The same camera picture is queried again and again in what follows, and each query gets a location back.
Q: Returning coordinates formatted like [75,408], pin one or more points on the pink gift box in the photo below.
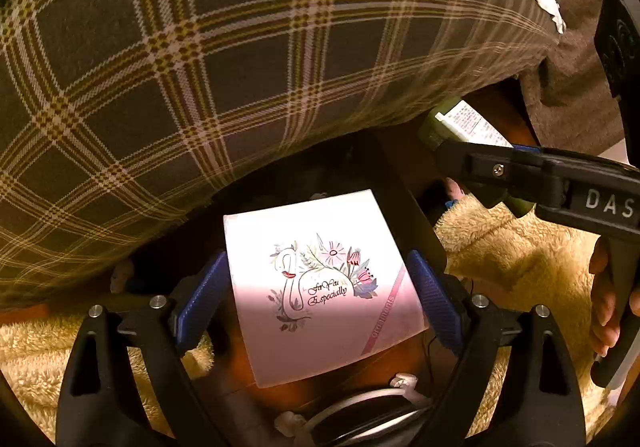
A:
[317,286]

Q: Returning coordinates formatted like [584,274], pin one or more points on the person's right hand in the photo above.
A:
[604,329]

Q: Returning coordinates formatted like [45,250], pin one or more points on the brown curtain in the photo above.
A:
[566,96]

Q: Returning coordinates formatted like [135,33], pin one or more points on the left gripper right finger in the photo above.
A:
[540,402]

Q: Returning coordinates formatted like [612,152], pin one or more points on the yellow fluffy rug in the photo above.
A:
[525,259]

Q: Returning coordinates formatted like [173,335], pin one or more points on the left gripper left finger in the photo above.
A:
[100,404]

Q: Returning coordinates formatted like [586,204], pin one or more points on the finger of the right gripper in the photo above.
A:
[494,173]

